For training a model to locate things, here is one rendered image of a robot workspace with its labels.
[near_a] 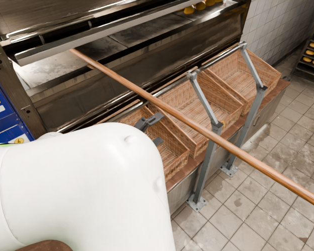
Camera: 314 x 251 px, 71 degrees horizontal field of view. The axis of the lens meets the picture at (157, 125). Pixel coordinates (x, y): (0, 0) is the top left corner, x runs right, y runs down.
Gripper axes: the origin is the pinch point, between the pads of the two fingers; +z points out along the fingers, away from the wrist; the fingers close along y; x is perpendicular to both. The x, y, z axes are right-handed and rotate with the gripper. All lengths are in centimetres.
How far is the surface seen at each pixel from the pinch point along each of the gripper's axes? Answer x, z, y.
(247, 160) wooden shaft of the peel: 30.6, 11.5, 0.1
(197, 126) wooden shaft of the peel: 9.6, 10.9, -0.6
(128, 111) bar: -18.1, -0.8, 2.6
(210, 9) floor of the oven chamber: -65, 118, 2
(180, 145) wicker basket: -12, 31, 48
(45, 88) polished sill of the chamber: -56, -20, 2
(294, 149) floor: 38, 158, 120
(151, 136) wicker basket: -38, 30, 61
